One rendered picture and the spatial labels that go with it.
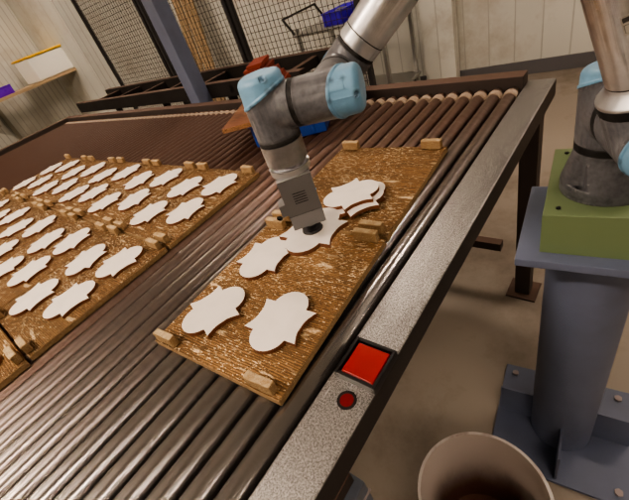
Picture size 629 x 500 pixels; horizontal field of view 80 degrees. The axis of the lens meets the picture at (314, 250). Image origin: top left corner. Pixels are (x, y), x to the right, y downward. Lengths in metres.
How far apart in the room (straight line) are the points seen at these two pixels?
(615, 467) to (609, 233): 0.93
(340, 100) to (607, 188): 0.49
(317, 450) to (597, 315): 0.69
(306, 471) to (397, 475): 0.97
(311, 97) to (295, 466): 0.53
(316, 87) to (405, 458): 1.30
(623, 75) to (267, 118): 0.47
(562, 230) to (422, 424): 1.00
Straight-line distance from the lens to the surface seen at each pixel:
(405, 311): 0.71
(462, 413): 1.63
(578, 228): 0.84
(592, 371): 1.21
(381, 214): 0.92
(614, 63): 0.63
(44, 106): 6.57
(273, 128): 0.64
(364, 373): 0.63
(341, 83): 0.59
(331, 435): 0.61
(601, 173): 0.83
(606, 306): 1.02
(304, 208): 0.69
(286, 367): 0.67
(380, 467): 1.58
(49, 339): 1.14
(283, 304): 0.76
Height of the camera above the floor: 1.45
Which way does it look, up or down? 36 degrees down
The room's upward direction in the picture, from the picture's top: 21 degrees counter-clockwise
